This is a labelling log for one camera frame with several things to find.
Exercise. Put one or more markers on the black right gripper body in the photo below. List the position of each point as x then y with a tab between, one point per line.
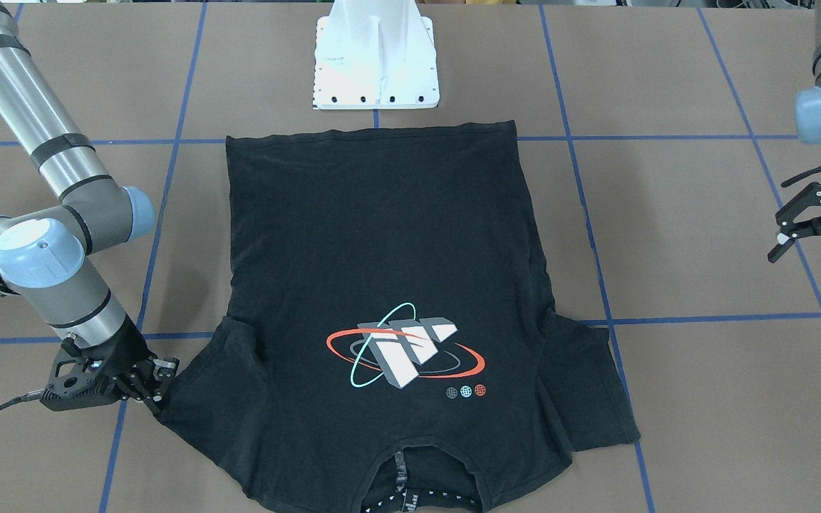
127	350

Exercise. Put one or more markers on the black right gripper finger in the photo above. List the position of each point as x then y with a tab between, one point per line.
143	389
157	374

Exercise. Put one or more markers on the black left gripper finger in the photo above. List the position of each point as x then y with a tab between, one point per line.
791	230

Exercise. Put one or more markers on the black graphic t-shirt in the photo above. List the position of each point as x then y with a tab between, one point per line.
391	340

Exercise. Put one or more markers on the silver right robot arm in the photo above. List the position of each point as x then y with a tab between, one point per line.
45	252

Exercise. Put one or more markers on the brown table mat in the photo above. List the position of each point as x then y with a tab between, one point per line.
653	140

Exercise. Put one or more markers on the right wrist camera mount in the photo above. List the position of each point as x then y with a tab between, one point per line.
76	383

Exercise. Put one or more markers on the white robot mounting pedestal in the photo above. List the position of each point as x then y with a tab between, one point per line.
375	54

